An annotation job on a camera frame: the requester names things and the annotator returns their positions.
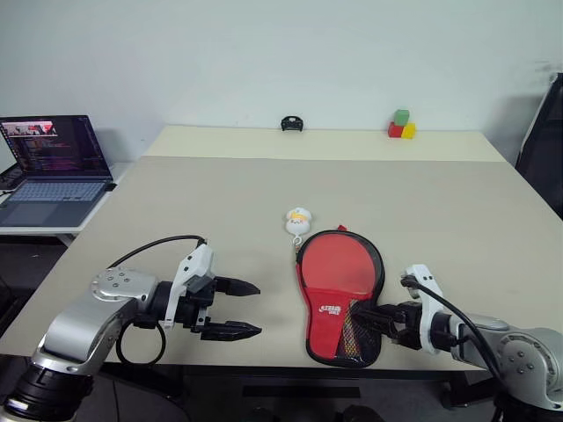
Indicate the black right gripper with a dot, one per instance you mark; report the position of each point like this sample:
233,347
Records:
409,325

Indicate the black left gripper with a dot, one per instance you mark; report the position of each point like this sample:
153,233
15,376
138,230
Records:
193,307

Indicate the black red mesh paddle case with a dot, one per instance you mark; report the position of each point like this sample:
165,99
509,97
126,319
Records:
323,334

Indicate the red table tennis paddle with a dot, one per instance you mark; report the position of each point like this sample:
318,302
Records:
336,264

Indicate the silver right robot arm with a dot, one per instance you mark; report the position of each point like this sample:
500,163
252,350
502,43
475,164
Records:
519,351

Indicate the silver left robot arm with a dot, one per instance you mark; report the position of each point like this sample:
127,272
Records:
83,325

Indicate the small black usb plug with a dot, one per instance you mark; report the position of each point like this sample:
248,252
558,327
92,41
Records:
111,186

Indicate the white side table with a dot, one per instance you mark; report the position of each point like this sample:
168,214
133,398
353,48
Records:
121,171

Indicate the red cube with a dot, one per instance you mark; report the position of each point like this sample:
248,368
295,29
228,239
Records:
395,130

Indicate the yellow cube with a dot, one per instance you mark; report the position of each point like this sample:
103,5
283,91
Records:
410,131

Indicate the small black clip object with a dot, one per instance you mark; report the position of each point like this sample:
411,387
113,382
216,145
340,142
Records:
292,124

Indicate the green cube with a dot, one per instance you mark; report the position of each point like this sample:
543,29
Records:
401,117

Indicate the open grey laptop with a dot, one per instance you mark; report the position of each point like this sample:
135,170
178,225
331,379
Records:
57,176

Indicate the black chair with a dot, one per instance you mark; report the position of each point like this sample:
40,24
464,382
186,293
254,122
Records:
545,149

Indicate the black device beside laptop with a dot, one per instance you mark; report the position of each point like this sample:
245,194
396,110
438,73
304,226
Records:
9,178

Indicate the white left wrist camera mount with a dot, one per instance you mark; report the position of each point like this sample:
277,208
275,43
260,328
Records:
193,266

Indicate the black table frame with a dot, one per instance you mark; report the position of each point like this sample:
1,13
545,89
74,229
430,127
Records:
264,373

